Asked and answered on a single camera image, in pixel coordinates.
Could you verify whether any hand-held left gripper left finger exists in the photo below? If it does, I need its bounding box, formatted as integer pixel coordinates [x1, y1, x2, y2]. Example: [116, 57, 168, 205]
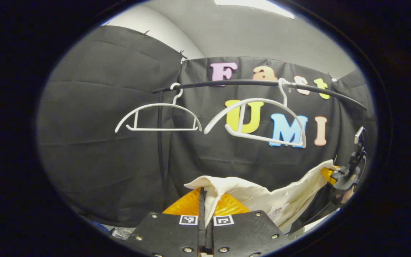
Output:
[125, 187, 206, 257]

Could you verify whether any cream button shirt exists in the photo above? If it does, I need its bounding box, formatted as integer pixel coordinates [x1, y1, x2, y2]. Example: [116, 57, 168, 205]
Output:
[184, 160, 338, 234]

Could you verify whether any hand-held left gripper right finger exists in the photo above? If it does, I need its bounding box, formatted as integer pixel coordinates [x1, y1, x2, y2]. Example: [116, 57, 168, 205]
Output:
[205, 193, 291, 257]

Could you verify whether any black backdrop cloth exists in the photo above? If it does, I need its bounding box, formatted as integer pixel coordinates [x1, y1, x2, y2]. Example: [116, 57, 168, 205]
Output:
[36, 25, 377, 229]

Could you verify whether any ceiling light strip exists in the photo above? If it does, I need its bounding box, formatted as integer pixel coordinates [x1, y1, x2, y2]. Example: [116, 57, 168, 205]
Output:
[214, 0, 295, 19]

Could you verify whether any white plastic hanger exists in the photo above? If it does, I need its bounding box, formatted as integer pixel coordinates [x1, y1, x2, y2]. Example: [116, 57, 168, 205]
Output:
[204, 78, 308, 148]
[115, 83, 203, 133]

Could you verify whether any black clothes rack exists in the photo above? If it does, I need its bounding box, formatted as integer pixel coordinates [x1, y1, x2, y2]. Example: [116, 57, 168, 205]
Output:
[151, 79, 367, 211]

